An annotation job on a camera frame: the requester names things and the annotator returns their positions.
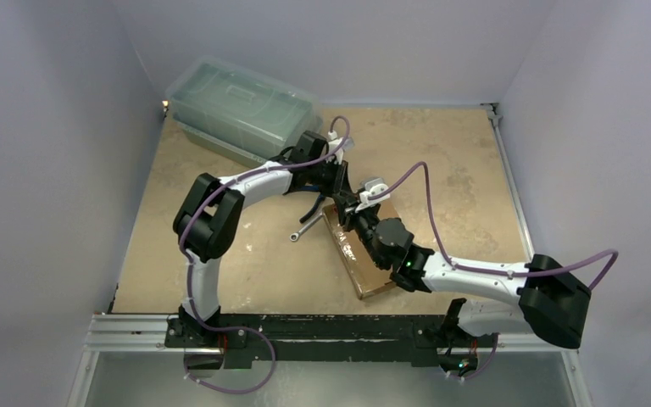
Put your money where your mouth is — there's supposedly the brown cardboard express box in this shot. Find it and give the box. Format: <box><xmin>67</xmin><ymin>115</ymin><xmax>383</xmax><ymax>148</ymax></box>
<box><xmin>322</xmin><ymin>203</ymin><xmax>396</xmax><ymax>300</ymax></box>

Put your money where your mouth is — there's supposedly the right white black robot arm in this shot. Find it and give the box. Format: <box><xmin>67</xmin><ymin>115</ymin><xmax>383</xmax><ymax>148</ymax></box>
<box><xmin>333</xmin><ymin>192</ymin><xmax>592</xmax><ymax>349</ymax></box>

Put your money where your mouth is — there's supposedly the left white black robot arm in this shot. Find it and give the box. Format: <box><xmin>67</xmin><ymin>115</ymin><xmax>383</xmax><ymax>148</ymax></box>
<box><xmin>173</xmin><ymin>131</ymin><xmax>353</xmax><ymax>347</ymax></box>

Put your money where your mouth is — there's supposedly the silver ratchet wrench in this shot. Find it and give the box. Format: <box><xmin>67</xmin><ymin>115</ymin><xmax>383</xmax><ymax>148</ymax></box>
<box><xmin>289</xmin><ymin>212</ymin><xmax>323</xmax><ymax>243</ymax></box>

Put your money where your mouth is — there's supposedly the clear plastic storage bin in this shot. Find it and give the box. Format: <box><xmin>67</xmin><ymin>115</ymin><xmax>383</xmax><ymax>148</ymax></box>
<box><xmin>165</xmin><ymin>57</ymin><xmax>323</xmax><ymax>168</ymax></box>

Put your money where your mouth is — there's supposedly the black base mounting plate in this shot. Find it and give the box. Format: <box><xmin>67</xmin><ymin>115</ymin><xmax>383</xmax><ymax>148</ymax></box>
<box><xmin>164</xmin><ymin>314</ymin><xmax>494</xmax><ymax>369</ymax></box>

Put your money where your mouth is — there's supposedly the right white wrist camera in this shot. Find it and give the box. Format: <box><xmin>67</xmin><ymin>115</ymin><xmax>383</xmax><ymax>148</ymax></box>
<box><xmin>354</xmin><ymin>177</ymin><xmax>391</xmax><ymax>213</ymax></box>

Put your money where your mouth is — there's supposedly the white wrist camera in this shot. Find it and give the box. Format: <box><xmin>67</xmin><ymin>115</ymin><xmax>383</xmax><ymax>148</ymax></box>
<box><xmin>325</xmin><ymin>131</ymin><xmax>354</xmax><ymax>164</ymax></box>
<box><xmin>354</xmin><ymin>177</ymin><xmax>391</xmax><ymax>213</ymax></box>

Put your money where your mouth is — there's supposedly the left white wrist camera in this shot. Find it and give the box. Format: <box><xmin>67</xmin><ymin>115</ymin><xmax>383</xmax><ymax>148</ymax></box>
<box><xmin>325</xmin><ymin>131</ymin><xmax>354</xmax><ymax>164</ymax></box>

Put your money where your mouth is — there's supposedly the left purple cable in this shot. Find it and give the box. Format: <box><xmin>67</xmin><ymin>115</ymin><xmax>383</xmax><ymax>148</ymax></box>
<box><xmin>178</xmin><ymin>115</ymin><xmax>351</xmax><ymax>338</ymax></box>

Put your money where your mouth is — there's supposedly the purple cable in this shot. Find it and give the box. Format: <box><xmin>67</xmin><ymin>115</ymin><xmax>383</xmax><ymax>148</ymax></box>
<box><xmin>178</xmin><ymin>115</ymin><xmax>351</xmax><ymax>338</ymax></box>
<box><xmin>368</xmin><ymin>161</ymin><xmax>620</xmax><ymax>291</ymax></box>

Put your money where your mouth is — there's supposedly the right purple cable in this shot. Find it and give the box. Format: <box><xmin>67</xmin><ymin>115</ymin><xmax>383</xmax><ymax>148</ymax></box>
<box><xmin>368</xmin><ymin>161</ymin><xmax>620</xmax><ymax>291</ymax></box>

